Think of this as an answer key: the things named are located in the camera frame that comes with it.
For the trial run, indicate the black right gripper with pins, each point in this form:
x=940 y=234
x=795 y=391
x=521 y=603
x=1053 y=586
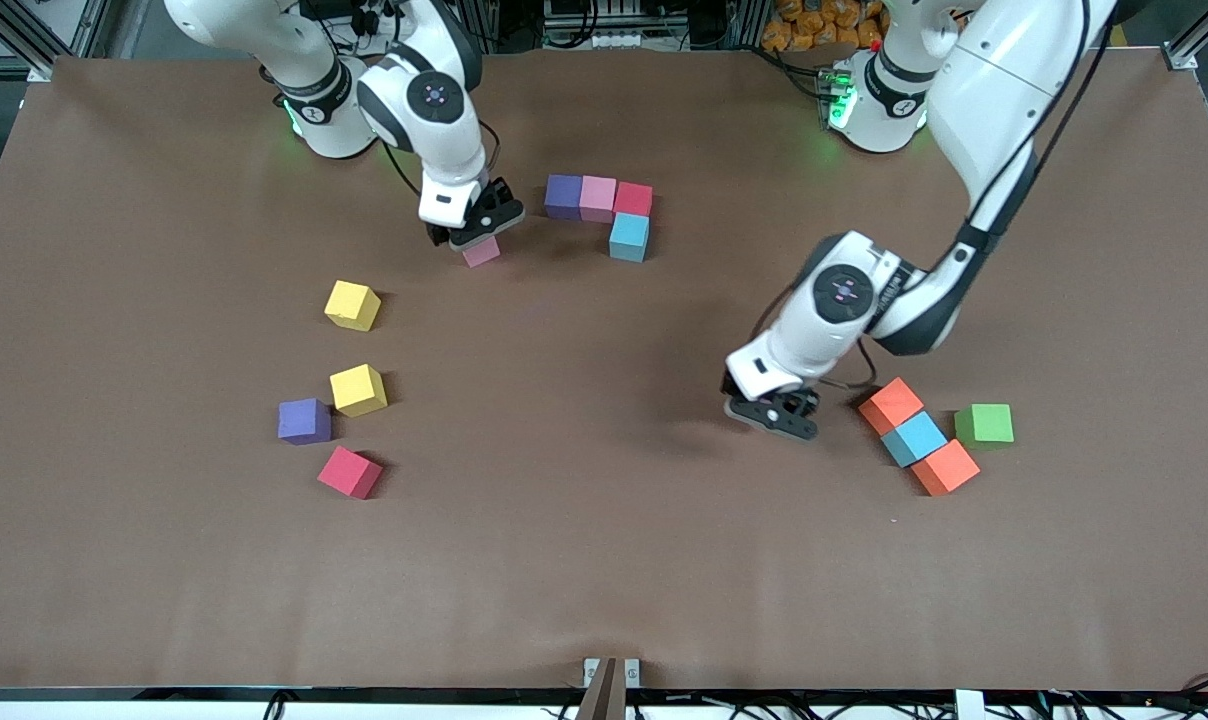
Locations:
x=497 y=194

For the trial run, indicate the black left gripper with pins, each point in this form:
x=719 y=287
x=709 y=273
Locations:
x=807 y=400

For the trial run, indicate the pink foam cube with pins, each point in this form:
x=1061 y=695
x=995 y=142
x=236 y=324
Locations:
x=484 y=254
x=597 y=197

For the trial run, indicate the purple foam cube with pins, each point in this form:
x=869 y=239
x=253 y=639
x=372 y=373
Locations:
x=304 y=421
x=563 y=196

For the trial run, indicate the red foam cube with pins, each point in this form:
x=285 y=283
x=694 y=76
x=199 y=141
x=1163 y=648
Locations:
x=634 y=198
x=349 y=472

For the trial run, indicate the blue foam cube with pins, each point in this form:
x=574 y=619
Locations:
x=628 y=238
x=914 y=438

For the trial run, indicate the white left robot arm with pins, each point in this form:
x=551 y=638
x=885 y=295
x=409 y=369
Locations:
x=814 y=330

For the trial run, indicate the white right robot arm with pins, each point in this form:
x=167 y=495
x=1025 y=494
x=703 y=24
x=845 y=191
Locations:
x=449 y=150

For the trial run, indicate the orange foam cube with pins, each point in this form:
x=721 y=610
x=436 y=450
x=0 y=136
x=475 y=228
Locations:
x=891 y=404
x=945 y=467

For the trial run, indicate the yellow foam cube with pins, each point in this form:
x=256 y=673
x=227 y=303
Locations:
x=357 y=389
x=352 y=305

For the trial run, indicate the brown table mat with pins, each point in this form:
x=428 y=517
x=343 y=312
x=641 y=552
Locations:
x=604 y=560

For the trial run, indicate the white power strip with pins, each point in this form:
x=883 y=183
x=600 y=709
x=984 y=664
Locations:
x=364 y=20

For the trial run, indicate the green foam cube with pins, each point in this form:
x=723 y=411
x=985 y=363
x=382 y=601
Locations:
x=984 y=424

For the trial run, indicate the orange object pile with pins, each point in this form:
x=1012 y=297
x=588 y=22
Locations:
x=814 y=25

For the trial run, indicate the small metal bracket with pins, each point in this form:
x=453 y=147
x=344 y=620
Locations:
x=631 y=672

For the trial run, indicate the brown post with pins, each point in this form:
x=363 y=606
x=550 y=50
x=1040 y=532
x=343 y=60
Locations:
x=599 y=695

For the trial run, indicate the white bracket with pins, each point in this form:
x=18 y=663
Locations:
x=969 y=705

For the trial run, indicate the aluminium frame profile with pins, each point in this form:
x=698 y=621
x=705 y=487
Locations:
x=1189 y=45
x=34 y=55

